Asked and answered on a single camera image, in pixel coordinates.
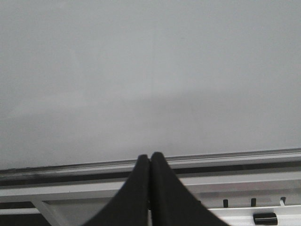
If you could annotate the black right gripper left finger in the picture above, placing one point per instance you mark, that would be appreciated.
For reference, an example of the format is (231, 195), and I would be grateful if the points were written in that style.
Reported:
(129, 206)

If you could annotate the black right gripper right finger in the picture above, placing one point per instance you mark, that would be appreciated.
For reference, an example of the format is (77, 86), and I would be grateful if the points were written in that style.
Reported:
(171, 202)

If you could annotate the white plastic marker tray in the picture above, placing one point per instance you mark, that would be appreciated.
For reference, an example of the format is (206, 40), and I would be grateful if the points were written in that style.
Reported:
(289, 215)

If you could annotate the grey whiteboard stand frame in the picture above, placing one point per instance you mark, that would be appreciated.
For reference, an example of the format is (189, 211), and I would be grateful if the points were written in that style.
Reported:
(71, 205)

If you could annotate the white whiteboard with aluminium frame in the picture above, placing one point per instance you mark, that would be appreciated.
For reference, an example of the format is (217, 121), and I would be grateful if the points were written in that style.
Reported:
(85, 81)

